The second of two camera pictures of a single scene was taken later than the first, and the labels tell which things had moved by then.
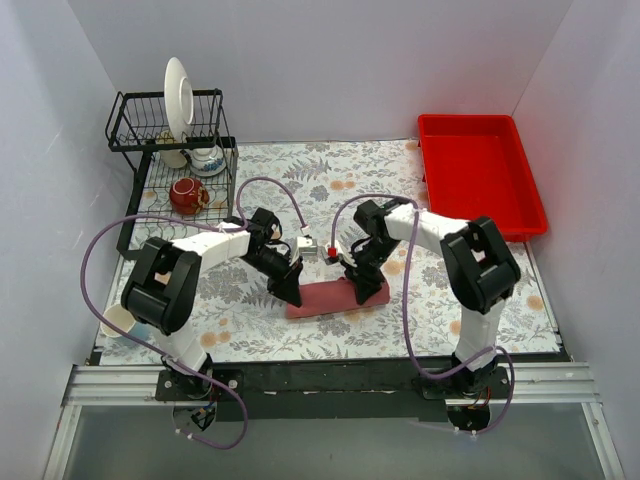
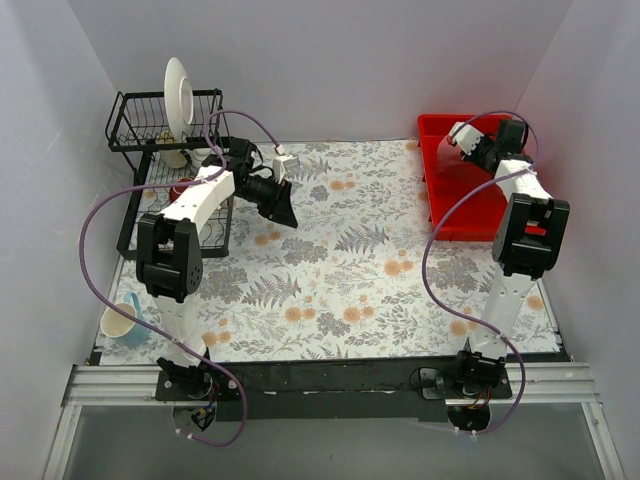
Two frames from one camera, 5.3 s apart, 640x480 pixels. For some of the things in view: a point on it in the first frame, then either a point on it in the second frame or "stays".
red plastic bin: [477, 165] stays
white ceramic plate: [179, 99] stays
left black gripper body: [285, 275] → [273, 198]
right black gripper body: [364, 270] → [473, 151]
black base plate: [333, 390] stays
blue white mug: [123, 316] stays
